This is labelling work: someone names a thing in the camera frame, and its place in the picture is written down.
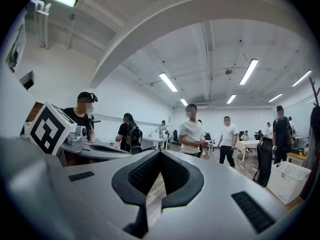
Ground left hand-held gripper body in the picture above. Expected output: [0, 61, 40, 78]
[26, 101, 89, 156]

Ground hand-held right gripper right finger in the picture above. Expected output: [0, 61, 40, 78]
[147, 149, 291, 240]

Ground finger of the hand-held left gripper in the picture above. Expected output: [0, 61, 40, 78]
[61, 148, 133, 160]
[88, 144, 129, 153]

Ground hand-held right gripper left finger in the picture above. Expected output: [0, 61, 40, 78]
[1, 137, 161, 240]

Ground long white desk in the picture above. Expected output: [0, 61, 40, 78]
[141, 135, 169, 152]

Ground table with pale cloth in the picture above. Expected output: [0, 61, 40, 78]
[234, 139, 261, 163]

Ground black office chair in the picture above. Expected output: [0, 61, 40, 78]
[253, 135, 276, 188]

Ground white plastic storage box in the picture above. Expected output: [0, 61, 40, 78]
[266, 160, 313, 206]

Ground yellow side table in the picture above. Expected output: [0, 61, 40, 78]
[285, 147, 309, 167]

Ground white ceiling pipes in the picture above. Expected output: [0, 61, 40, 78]
[28, 0, 53, 50]

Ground group of ceiling tube lights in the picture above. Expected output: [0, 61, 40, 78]
[158, 57, 320, 107]

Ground black wall-mounted box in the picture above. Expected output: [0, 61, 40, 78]
[18, 70, 35, 92]

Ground wall poster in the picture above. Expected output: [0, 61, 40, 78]
[5, 23, 28, 74]

